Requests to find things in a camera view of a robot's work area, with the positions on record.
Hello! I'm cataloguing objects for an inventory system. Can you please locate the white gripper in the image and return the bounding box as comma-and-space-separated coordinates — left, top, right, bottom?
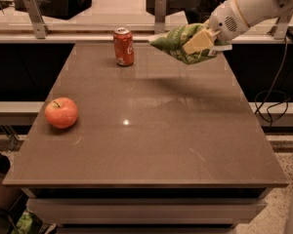
183, 0, 250, 55

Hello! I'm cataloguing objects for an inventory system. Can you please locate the green jalapeno chip bag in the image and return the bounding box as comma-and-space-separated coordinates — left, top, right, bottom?
148, 23, 232, 64

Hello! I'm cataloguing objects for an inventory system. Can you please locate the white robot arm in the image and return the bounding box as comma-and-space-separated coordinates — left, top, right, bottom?
186, 0, 293, 234

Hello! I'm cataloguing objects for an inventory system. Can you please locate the red apple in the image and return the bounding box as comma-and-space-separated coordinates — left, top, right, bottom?
44, 97, 78, 129

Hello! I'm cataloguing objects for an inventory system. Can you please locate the green bag under table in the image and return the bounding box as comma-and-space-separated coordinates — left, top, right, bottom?
11, 211, 42, 234

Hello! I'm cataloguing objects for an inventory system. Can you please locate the red soda can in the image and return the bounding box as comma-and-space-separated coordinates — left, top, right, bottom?
113, 27, 134, 66

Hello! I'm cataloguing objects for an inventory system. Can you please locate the brown cardboard box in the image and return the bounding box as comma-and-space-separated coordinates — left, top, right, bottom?
0, 154, 22, 211

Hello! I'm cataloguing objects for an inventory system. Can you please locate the middle metal railing bracket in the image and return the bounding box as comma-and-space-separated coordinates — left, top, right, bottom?
154, 0, 166, 34

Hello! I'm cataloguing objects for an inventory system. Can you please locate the metal railing bracket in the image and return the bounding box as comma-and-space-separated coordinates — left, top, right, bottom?
22, 0, 49, 39
154, 0, 166, 34
273, 12, 293, 40

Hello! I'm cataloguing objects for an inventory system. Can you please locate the right metal railing bracket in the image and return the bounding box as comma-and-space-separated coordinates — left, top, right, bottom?
273, 12, 293, 40

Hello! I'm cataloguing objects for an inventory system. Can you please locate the black cable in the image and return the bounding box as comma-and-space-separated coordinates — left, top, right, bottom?
253, 37, 291, 129

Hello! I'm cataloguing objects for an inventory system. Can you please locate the left metal railing bracket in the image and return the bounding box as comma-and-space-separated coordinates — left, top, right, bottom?
22, 0, 49, 39

